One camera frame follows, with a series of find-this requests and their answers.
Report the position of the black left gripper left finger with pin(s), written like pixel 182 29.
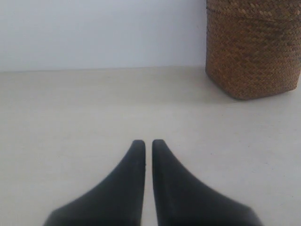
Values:
pixel 116 201

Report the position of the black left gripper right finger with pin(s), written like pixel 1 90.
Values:
pixel 183 200

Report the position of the brown woven wicker basket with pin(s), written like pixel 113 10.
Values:
pixel 253 47

